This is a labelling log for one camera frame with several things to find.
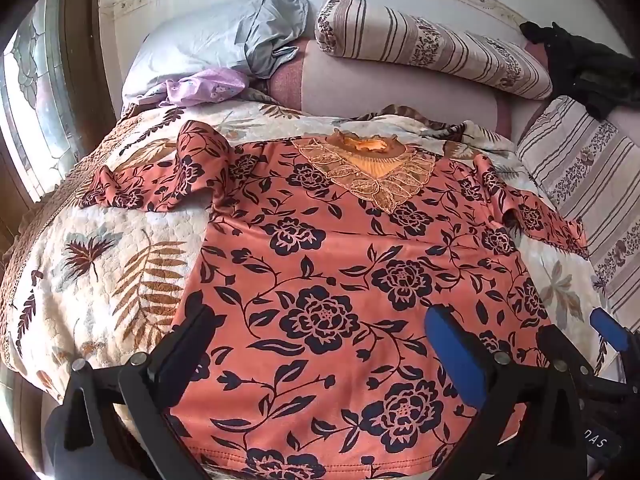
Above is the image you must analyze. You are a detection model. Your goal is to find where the striped floral cushion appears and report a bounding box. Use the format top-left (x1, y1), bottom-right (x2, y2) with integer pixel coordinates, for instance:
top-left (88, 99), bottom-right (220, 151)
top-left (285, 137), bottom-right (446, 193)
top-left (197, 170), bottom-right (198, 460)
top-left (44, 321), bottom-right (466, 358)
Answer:
top-left (517, 95), bottom-right (640, 333)

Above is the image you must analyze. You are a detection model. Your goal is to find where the striped floral bolster pillow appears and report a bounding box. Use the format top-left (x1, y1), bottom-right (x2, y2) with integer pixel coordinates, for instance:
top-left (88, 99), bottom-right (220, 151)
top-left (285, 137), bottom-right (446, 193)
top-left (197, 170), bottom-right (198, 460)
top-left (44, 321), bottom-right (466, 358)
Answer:
top-left (314, 0), bottom-right (553, 101)

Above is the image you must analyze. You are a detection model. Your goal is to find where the grey cloth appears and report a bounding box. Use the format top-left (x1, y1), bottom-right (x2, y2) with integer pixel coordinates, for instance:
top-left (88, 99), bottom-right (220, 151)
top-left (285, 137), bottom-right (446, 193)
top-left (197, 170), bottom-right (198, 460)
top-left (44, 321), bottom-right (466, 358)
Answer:
top-left (235, 0), bottom-right (311, 80)

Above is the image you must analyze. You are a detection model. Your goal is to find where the wooden window frame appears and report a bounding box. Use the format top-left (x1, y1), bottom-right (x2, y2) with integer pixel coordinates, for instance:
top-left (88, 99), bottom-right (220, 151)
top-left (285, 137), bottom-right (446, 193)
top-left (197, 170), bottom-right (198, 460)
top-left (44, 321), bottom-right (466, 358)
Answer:
top-left (60, 0), bottom-right (123, 161)

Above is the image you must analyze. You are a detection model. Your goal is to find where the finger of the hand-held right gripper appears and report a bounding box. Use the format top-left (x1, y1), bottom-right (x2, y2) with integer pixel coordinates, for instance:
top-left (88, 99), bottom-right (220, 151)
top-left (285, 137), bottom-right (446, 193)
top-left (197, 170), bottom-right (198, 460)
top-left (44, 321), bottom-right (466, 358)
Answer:
top-left (537, 324), bottom-right (608, 386)
top-left (589, 307), bottom-right (640, 387)

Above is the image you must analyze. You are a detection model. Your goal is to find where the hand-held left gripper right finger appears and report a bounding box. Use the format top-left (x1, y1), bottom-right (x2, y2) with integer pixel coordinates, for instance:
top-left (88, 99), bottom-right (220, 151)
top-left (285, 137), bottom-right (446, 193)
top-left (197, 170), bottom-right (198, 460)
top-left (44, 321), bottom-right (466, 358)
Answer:
top-left (424, 304), bottom-right (590, 480)

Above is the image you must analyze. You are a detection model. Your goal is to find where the pink bed sheet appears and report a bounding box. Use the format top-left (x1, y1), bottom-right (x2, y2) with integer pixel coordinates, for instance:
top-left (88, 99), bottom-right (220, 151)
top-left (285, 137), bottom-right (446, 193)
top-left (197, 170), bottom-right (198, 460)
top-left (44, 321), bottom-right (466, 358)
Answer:
top-left (267, 40), bottom-right (640, 141)

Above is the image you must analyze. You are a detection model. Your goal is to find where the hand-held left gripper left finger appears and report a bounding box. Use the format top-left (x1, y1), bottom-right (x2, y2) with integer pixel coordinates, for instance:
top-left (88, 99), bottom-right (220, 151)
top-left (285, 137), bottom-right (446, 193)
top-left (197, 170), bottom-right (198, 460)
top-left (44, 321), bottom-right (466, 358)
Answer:
top-left (44, 304), bottom-right (229, 480)

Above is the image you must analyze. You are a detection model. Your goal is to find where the purple printed cloth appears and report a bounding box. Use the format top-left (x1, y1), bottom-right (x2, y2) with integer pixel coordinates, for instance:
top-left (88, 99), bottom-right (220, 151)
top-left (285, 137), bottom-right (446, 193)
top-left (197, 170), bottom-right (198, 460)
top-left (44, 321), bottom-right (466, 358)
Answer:
top-left (159, 67), bottom-right (249, 107)

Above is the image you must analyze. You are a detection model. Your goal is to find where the light blue pillow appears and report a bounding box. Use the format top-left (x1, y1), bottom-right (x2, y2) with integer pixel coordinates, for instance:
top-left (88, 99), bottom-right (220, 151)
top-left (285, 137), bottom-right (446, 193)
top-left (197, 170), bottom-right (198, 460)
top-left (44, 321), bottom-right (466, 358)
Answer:
top-left (121, 0), bottom-right (266, 111)

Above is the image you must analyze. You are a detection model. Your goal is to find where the orange black floral shirt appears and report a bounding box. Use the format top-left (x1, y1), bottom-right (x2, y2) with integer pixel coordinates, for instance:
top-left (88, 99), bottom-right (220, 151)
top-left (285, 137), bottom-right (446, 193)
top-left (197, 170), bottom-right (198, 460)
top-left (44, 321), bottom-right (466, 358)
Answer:
top-left (79, 120), bottom-right (590, 480)

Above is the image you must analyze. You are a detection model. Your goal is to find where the cream leaf print blanket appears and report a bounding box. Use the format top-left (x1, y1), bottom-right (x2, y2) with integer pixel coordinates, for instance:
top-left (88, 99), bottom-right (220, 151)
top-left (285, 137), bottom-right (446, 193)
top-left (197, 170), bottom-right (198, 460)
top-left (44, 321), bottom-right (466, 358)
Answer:
top-left (0, 102), bottom-right (621, 411)

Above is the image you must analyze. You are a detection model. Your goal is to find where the black garment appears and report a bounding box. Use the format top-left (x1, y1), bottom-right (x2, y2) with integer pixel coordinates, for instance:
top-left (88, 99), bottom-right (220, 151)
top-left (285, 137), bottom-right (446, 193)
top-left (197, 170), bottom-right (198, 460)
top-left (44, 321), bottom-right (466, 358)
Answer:
top-left (520, 21), bottom-right (640, 121)

